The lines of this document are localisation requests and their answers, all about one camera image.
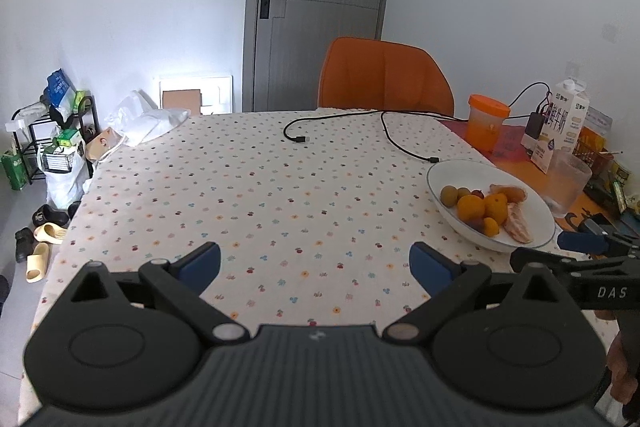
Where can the black metal rack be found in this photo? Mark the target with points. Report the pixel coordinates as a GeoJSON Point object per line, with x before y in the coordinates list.
{"type": "Point", "coordinates": [32, 127]}

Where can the blue snack bag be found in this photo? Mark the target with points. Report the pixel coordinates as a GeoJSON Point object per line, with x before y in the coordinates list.
{"type": "Point", "coordinates": [61, 92]}

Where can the cardboard piece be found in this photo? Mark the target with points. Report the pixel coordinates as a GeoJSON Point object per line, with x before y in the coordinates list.
{"type": "Point", "coordinates": [190, 100]}

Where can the white picture frame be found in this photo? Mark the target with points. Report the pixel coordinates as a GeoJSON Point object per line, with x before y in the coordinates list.
{"type": "Point", "coordinates": [217, 91]}

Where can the dark red small fruit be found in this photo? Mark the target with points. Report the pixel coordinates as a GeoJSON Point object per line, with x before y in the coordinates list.
{"type": "Point", "coordinates": [477, 224]}

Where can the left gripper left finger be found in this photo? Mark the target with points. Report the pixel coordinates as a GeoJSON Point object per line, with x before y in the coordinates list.
{"type": "Point", "coordinates": [176, 288]}

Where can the black power adapter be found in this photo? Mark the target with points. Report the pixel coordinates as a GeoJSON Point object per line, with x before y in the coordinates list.
{"type": "Point", "coordinates": [534, 125]}

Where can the white milk carton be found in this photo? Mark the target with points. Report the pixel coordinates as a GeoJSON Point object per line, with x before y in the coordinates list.
{"type": "Point", "coordinates": [563, 122]}

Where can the orange basket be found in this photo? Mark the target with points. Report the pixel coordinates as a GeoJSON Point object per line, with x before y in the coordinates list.
{"type": "Point", "coordinates": [590, 148]}

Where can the orange chair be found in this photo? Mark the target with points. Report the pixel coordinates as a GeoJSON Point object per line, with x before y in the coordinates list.
{"type": "Point", "coordinates": [375, 74]}

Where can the large orange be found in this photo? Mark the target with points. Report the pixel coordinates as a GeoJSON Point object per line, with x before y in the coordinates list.
{"type": "Point", "coordinates": [496, 206]}
{"type": "Point", "coordinates": [470, 208]}

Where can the brownish green small fruit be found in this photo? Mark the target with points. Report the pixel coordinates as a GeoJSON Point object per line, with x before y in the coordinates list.
{"type": "Point", "coordinates": [449, 196]}

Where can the red orange placemat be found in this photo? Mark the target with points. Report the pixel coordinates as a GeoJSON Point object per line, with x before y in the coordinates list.
{"type": "Point", "coordinates": [510, 156]}

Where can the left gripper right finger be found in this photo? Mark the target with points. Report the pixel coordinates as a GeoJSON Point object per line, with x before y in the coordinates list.
{"type": "Point", "coordinates": [453, 288]}

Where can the white shopping bag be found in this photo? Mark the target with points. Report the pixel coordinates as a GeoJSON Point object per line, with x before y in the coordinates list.
{"type": "Point", "coordinates": [66, 171]}

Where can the white plastic bag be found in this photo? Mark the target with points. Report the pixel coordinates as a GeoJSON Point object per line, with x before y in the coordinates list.
{"type": "Point", "coordinates": [136, 120]}

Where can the person's right hand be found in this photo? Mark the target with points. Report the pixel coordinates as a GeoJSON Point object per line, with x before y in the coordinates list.
{"type": "Point", "coordinates": [623, 382]}

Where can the beige slippers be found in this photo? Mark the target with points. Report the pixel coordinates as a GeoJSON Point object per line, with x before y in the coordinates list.
{"type": "Point", "coordinates": [37, 263]}

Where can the green bag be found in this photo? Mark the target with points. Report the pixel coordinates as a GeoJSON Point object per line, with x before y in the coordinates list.
{"type": "Point", "coordinates": [14, 169]}

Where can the clear ribbed glass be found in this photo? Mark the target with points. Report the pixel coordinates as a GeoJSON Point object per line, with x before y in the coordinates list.
{"type": "Point", "coordinates": [567, 177]}

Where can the black shoes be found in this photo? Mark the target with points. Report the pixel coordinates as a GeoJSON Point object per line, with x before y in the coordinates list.
{"type": "Point", "coordinates": [24, 237]}

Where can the orange lidded plastic cup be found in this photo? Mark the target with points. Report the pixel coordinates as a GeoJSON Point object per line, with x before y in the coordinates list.
{"type": "Point", "coordinates": [485, 122]}

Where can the white plate with blue rim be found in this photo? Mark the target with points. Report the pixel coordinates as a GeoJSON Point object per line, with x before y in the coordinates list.
{"type": "Point", "coordinates": [476, 175]}

